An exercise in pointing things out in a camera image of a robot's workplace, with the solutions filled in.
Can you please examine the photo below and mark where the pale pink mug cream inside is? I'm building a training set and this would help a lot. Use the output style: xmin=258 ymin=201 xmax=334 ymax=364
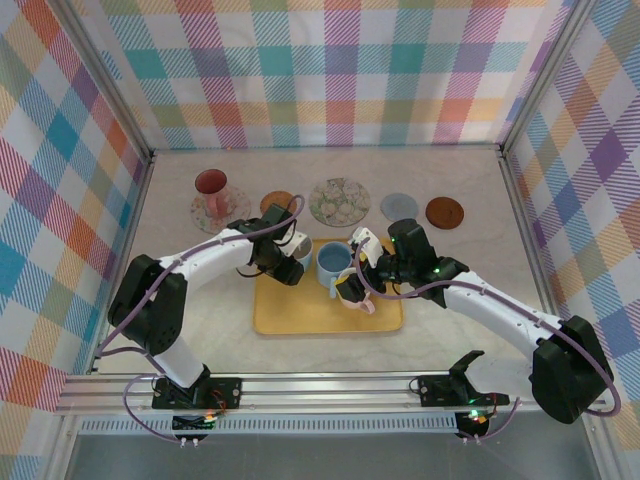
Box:
xmin=337 ymin=267 xmax=376 ymax=315

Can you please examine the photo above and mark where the blue ceramic mug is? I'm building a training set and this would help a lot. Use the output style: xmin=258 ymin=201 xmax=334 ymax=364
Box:
xmin=314 ymin=241 xmax=355 ymax=300

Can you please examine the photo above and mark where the green floral round coaster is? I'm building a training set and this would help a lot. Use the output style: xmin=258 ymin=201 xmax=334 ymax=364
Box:
xmin=308 ymin=178 xmax=372 ymax=227

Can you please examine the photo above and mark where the brown round coaster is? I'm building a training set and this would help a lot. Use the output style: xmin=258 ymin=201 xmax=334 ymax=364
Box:
xmin=425 ymin=196 xmax=465 ymax=230

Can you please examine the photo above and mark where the small cork coaster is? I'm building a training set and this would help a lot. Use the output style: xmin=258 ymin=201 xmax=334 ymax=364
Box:
xmin=259 ymin=190 xmax=294 ymax=216

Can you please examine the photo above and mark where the aluminium right frame post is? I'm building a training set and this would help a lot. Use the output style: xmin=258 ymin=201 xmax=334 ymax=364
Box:
xmin=498 ymin=0 xmax=594 ymax=156

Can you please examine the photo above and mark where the slotted grey cable duct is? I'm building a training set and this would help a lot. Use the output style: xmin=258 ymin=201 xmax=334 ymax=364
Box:
xmin=78 ymin=413 xmax=460 ymax=436

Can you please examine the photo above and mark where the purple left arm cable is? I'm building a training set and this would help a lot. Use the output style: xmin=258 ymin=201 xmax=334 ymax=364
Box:
xmin=98 ymin=194 xmax=307 ymax=444

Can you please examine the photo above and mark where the control board with leds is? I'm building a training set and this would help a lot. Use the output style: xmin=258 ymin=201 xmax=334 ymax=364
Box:
xmin=172 ymin=409 xmax=219 ymax=434
xmin=455 ymin=407 xmax=492 ymax=437

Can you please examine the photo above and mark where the left control board with LEDs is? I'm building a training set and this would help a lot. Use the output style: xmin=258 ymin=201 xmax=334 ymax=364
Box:
xmin=172 ymin=409 xmax=219 ymax=434

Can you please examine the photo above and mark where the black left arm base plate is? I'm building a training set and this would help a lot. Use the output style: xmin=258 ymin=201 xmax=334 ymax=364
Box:
xmin=151 ymin=377 xmax=244 ymax=410

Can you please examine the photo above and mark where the pink cartoon round coaster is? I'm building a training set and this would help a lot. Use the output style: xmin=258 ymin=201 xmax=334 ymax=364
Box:
xmin=189 ymin=185 xmax=252 ymax=235

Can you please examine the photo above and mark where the aluminium mounting rail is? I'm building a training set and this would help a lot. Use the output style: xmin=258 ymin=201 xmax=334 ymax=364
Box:
xmin=53 ymin=372 xmax=609 ymax=415

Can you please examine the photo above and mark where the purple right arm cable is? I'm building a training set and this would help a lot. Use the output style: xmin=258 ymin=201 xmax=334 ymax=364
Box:
xmin=357 ymin=259 xmax=624 ymax=444

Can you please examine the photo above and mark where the pink floral mug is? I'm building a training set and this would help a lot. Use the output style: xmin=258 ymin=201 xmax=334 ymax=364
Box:
xmin=193 ymin=168 xmax=232 ymax=221

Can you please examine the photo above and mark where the aluminium left side rail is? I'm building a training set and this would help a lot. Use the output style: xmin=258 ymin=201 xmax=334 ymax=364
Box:
xmin=87 ymin=152 xmax=156 ymax=376

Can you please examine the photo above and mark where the aluminium left frame post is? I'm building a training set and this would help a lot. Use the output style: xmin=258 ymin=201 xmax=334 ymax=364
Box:
xmin=58 ymin=0 xmax=155 ymax=160

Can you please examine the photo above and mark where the light blue mug cream inside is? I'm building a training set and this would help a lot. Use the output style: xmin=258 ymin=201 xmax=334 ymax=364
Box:
xmin=292 ymin=237 xmax=315 ymax=275

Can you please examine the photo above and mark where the right control board with LEDs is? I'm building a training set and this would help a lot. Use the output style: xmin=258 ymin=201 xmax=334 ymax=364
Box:
xmin=455 ymin=407 xmax=492 ymax=437

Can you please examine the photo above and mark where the aluminium frame post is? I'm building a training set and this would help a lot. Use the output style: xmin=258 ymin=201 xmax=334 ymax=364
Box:
xmin=58 ymin=0 xmax=155 ymax=160
xmin=498 ymin=0 xmax=594 ymax=156

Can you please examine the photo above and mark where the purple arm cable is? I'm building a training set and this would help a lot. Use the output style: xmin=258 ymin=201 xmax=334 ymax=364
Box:
xmin=98 ymin=194 xmax=307 ymax=444
xmin=357 ymin=259 xmax=624 ymax=444

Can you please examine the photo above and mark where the aluminium rear frame rail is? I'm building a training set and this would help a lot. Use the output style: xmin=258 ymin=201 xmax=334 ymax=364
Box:
xmin=149 ymin=142 xmax=504 ymax=152

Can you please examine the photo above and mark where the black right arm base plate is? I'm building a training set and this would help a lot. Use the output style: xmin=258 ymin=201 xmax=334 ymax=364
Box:
xmin=417 ymin=374 xmax=510 ymax=407

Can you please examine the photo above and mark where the grey round coaster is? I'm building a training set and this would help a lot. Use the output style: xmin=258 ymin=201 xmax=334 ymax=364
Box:
xmin=380 ymin=192 xmax=420 ymax=225

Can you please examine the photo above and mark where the aluminium right side rail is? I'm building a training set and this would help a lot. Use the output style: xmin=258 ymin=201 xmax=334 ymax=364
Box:
xmin=499 ymin=149 xmax=571 ymax=374

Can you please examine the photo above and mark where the yellow plastic tray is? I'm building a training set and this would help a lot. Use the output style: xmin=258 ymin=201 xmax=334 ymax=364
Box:
xmin=252 ymin=237 xmax=405 ymax=335

